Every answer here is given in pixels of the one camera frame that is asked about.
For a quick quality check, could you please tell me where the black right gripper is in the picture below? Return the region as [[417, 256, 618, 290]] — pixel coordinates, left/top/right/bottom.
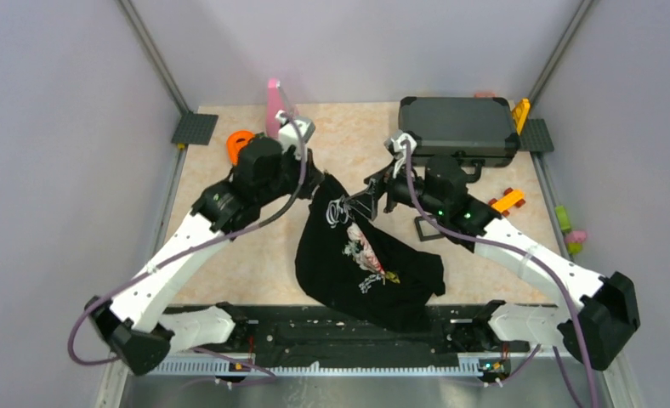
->
[[345, 157, 446, 221]]

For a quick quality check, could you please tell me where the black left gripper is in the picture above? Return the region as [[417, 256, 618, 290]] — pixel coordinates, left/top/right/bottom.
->
[[258, 143, 324, 206]]

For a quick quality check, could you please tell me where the black printed t-shirt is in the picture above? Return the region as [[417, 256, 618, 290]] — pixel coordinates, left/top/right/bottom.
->
[[294, 174, 446, 333]]

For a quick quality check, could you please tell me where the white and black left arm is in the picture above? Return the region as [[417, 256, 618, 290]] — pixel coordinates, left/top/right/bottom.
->
[[81, 135, 324, 376]]

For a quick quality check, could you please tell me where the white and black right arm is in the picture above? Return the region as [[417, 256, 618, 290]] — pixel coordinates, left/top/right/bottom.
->
[[345, 156, 640, 371]]

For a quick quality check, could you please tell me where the pink wedge stand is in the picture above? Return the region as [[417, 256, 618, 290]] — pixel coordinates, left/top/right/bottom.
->
[[265, 78, 287, 139]]

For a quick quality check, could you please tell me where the black hard carrying case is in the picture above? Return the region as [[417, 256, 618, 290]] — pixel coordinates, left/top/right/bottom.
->
[[398, 96, 520, 167]]

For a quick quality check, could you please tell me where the dark grey baseplate left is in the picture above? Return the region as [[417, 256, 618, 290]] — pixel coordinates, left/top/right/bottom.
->
[[171, 111, 219, 145]]

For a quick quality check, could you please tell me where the dark grey baseplate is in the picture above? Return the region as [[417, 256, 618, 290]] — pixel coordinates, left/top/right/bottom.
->
[[171, 111, 219, 145], [520, 118, 554, 153]]

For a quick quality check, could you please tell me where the orange toy car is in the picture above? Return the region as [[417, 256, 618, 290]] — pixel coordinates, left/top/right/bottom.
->
[[488, 188, 525, 217]]

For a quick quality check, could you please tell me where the salmon toy block behind case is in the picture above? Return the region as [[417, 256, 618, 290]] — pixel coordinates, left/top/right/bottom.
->
[[474, 92, 497, 98]]

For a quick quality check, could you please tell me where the yellow toy piece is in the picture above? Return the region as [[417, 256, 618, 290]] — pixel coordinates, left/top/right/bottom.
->
[[511, 98, 531, 134]]

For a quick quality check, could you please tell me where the dark grey baseplate right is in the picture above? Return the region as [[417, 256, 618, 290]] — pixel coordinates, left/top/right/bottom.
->
[[520, 118, 554, 153]]

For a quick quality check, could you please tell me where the green toy block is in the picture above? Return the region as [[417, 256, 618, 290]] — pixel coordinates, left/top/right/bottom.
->
[[554, 205, 572, 234]]

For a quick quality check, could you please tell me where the pink toy block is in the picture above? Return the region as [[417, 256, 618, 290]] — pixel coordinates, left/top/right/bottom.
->
[[564, 230, 588, 255]]

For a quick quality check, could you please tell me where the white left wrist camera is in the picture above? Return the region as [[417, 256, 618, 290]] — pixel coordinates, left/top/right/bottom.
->
[[275, 110, 316, 156]]

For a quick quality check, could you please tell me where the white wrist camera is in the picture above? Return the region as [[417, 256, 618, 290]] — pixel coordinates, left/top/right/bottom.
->
[[383, 130, 417, 158], [275, 110, 316, 156]]

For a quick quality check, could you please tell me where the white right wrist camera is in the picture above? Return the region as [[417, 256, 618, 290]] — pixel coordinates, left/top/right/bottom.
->
[[383, 130, 417, 158]]

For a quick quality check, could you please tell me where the black square frame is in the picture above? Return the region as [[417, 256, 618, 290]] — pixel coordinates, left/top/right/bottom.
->
[[413, 216, 445, 242]]

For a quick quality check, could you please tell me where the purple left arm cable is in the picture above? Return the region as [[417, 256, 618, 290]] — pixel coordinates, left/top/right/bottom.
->
[[66, 115, 309, 389]]

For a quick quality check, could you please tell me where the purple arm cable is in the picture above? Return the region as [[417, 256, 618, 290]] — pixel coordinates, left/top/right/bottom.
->
[[396, 139, 602, 408], [66, 115, 309, 389]]

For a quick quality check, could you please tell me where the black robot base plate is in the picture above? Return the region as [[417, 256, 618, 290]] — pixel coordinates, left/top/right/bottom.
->
[[160, 303, 533, 371]]

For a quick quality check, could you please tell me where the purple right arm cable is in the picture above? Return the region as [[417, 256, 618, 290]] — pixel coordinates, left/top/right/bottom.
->
[[396, 139, 602, 408]]

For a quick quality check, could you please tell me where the aluminium frame rail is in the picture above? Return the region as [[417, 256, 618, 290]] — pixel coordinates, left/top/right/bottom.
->
[[109, 318, 624, 378]]

